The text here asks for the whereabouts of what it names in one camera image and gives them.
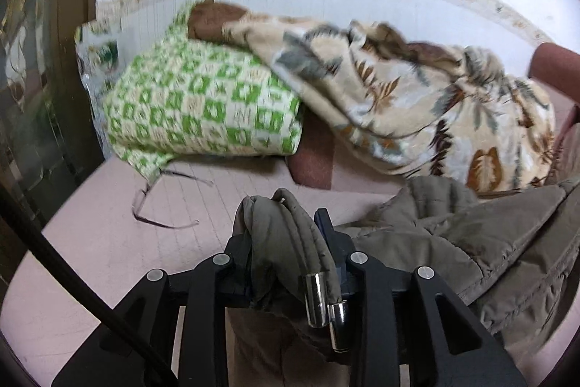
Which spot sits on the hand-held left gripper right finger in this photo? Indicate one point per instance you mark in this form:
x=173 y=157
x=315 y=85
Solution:
x=362 y=278

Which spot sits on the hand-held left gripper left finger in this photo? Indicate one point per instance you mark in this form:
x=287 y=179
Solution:
x=213 y=287

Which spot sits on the olive quilted jacket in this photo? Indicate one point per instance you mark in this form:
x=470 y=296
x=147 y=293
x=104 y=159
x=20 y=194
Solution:
x=475 y=242

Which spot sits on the pink quilted bed mat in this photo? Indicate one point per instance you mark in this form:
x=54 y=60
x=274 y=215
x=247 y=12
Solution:
x=90 y=233

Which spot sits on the leaf print fleece blanket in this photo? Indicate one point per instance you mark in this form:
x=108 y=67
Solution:
x=408 y=97

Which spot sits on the green checkered pillow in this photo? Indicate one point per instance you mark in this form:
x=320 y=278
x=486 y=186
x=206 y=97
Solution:
x=199 y=97

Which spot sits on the clear printed plastic bag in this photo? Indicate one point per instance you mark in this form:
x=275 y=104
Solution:
x=97 y=69

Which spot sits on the brown cloth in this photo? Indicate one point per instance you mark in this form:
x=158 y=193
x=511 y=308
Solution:
x=213 y=22

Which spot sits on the wooden door with glass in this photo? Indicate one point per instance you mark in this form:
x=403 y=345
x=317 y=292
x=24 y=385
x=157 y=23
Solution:
x=40 y=74

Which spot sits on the thin frame eyeglasses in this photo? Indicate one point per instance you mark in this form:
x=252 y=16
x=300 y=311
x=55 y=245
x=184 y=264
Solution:
x=163 y=225

